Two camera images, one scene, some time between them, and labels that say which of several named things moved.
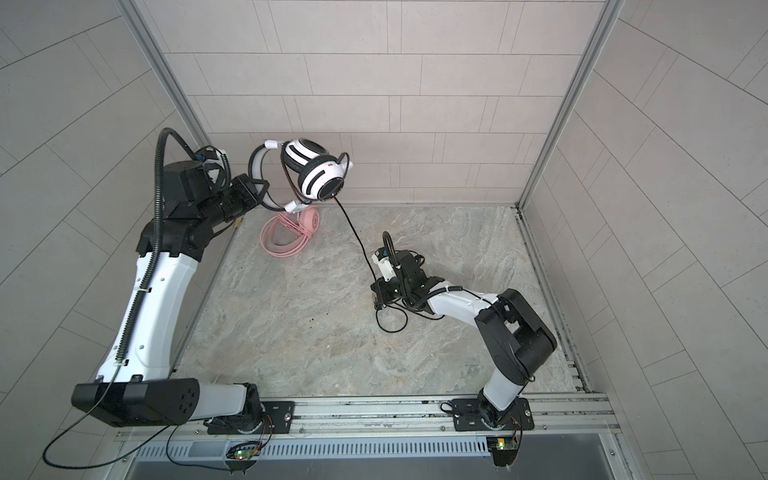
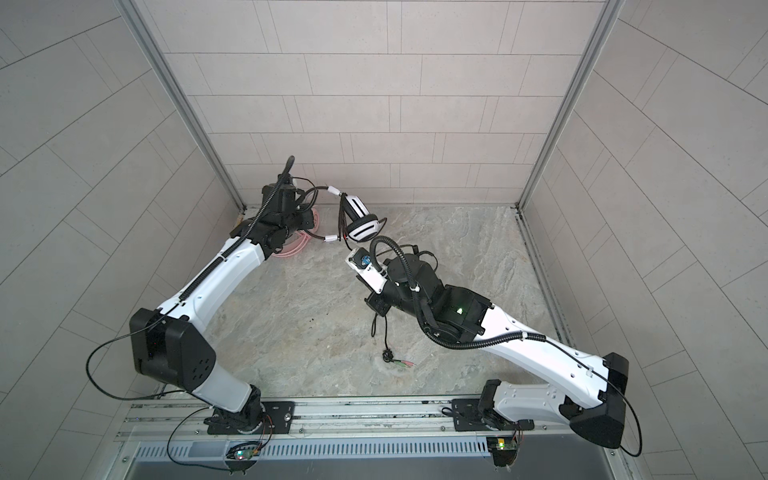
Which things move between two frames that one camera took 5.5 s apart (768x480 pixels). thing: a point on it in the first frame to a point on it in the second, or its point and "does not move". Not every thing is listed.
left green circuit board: (245, 454) does not move
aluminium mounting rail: (403, 417) does not move
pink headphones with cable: (307, 224) does not move
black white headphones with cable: (288, 174) to (357, 222)
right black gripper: (381, 291) does not move
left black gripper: (240, 186) to (308, 219)
